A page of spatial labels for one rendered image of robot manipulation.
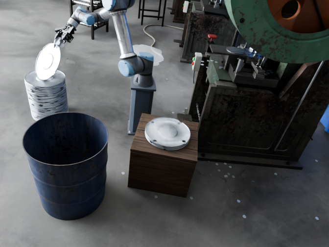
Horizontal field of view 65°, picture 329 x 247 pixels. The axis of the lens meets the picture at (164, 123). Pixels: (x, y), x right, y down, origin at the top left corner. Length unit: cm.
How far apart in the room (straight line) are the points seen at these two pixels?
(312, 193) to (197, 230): 98
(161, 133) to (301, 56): 88
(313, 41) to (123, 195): 139
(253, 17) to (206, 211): 116
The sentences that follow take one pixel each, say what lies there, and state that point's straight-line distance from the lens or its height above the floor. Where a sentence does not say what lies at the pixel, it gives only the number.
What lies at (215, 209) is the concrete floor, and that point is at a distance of 181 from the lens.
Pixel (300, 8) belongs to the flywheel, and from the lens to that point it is 156.
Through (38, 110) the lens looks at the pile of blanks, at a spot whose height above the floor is 13.
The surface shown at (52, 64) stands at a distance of 216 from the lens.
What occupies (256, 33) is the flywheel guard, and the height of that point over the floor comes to 105.
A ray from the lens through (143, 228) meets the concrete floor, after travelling 164.
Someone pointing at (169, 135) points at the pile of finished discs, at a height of 38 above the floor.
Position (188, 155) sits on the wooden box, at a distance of 157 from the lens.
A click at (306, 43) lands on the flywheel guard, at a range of 155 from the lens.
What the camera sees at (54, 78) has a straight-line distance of 224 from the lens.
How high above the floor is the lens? 141
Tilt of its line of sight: 37 degrees down
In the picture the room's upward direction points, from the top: 10 degrees clockwise
